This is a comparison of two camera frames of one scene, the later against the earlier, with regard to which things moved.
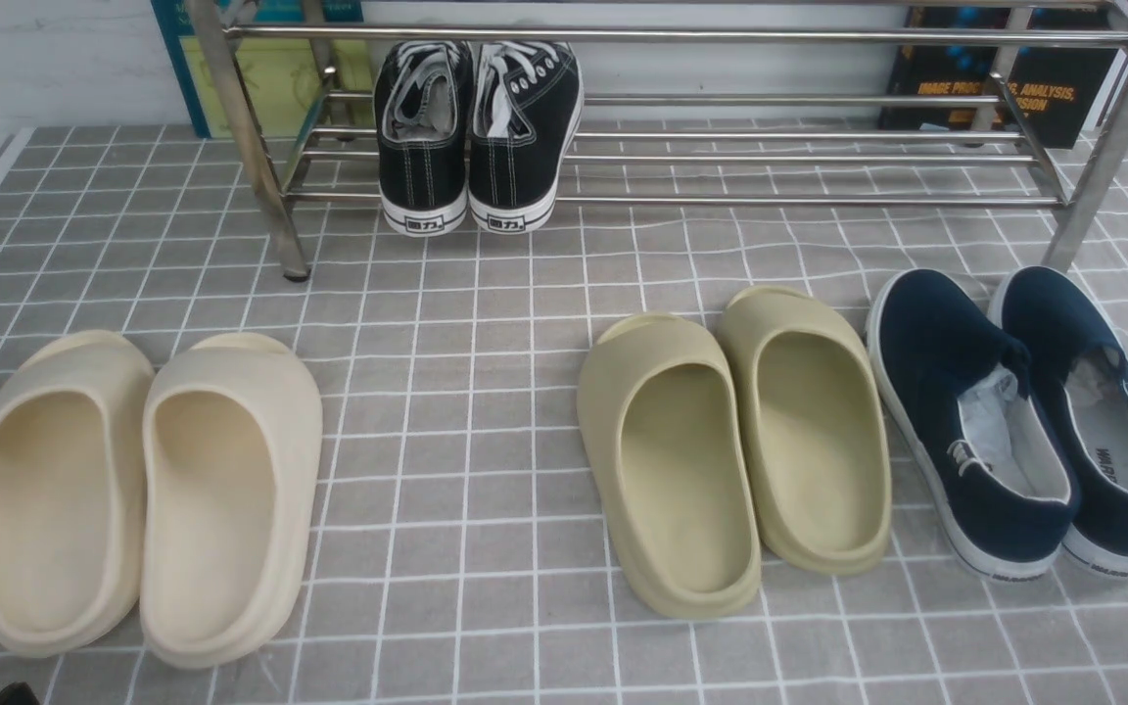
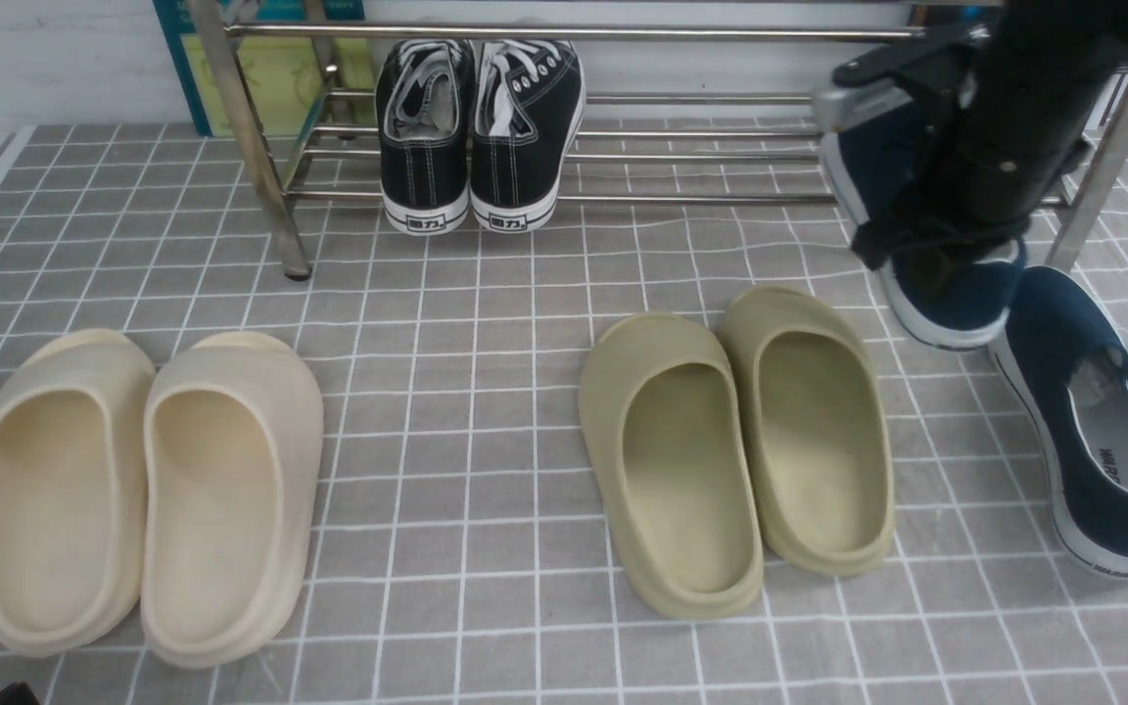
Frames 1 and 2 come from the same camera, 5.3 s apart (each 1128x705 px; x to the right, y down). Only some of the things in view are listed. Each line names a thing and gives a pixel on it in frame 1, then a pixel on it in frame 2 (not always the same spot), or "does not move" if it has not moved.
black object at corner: (15, 693) does not move
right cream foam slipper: (233, 465) does not move
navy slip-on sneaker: (1127, 489) does not move
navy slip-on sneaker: (992, 446) -> (962, 297)
